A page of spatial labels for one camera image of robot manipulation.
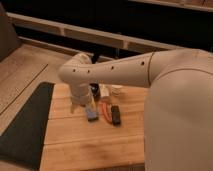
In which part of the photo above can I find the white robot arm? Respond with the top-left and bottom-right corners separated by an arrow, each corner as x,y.
59,49 -> 213,171

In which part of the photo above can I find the black round bowl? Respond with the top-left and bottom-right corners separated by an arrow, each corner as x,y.
90,84 -> 100,100

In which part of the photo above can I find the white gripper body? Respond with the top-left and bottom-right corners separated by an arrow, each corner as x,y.
71,93 -> 96,113

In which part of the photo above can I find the wooden shelf rail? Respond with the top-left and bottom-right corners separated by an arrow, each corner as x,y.
7,12 -> 181,53

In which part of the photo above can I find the white small bottle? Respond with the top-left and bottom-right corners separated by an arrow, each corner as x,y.
100,84 -> 110,102

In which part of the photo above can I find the blue gray sponge block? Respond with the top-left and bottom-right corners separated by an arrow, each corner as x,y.
85,105 -> 98,121

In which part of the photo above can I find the dark floor mat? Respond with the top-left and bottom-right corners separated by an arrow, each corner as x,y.
0,82 -> 54,169

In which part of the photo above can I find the wooden table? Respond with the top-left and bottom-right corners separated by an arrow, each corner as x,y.
39,84 -> 147,171

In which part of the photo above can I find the black rectangular block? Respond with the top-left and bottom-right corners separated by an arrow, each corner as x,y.
111,105 -> 121,125

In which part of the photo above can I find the orange carrot toy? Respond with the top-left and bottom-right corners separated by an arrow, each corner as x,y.
102,103 -> 112,124

